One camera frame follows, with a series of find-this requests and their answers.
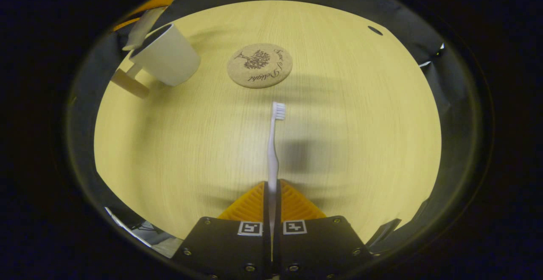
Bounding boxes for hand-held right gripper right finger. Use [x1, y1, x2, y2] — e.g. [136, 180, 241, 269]
[274, 179, 374, 280]

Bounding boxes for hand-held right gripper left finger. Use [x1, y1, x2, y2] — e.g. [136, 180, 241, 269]
[172, 181, 272, 280]

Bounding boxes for white toothpaste tube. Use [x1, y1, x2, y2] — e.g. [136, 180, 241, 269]
[122, 0, 195, 51]

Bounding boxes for white cup with wooden handle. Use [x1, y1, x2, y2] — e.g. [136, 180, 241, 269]
[111, 23, 201, 99]

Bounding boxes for white toothbrush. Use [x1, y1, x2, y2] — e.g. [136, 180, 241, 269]
[266, 101, 286, 251]

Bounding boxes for round cork coaster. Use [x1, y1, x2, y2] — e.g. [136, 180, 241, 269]
[227, 43, 294, 89]

